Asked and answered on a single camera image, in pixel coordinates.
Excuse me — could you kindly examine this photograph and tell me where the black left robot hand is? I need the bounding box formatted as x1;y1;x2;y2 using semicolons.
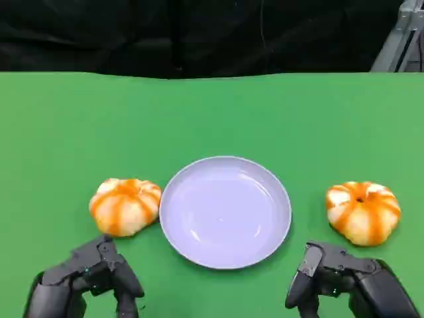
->
22;234;146;318

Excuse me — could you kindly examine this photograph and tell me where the orange and white toy bread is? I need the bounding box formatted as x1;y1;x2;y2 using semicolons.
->
89;178;162;238
325;180;402;247

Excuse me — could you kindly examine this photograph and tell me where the grey metal frame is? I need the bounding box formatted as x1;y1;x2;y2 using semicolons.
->
370;0;424;72

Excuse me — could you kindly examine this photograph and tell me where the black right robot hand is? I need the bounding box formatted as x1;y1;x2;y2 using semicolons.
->
284;240;421;318

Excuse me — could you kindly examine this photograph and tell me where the black backdrop curtain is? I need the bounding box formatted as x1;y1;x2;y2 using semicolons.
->
0;0;409;80

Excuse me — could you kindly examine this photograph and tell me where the green table cloth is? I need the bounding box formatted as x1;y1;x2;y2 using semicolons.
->
0;71;424;318

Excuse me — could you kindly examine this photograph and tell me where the lilac plate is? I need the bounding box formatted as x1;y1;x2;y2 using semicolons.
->
158;155;293;270

